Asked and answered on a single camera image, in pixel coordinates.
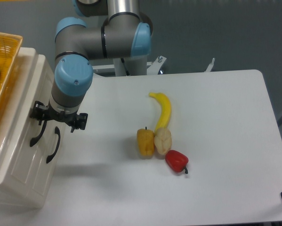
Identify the white right clamp bracket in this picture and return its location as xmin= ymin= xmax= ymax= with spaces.
xmin=205 ymin=58 xmax=215 ymax=73

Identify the red toy bell pepper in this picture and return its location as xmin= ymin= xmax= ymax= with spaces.
xmin=165 ymin=150 xmax=189 ymax=174

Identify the yellow toy bell pepper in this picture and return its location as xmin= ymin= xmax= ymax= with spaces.
xmin=137 ymin=127 xmax=154 ymax=157

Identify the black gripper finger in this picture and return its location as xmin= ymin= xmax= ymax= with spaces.
xmin=69 ymin=113 xmax=88 ymax=133
xmin=29 ymin=101 xmax=48 ymax=125

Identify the yellow toy banana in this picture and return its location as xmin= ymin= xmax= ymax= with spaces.
xmin=149 ymin=92 xmax=172 ymax=132

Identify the white drawer cabinet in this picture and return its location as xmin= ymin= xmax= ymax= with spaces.
xmin=0 ymin=48 xmax=65 ymax=208

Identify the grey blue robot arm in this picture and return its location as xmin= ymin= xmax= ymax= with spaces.
xmin=30 ymin=0 xmax=152 ymax=130

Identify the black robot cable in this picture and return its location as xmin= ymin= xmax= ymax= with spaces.
xmin=120 ymin=57 xmax=130 ymax=76

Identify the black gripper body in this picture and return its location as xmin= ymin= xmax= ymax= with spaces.
xmin=44 ymin=107 xmax=77 ymax=126

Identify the black top drawer handle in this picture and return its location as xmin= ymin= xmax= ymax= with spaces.
xmin=30 ymin=121 xmax=47 ymax=147

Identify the black bottom drawer handle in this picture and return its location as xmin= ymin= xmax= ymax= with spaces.
xmin=46 ymin=126 xmax=61 ymax=164

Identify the black drawer handle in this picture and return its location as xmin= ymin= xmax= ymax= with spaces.
xmin=46 ymin=126 xmax=61 ymax=164
xmin=30 ymin=121 xmax=47 ymax=147

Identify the cream toy garlic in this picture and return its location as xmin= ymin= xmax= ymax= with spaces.
xmin=154 ymin=128 xmax=172 ymax=155

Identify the yellow woven basket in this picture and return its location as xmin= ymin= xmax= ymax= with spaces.
xmin=0 ymin=32 xmax=23 ymax=111

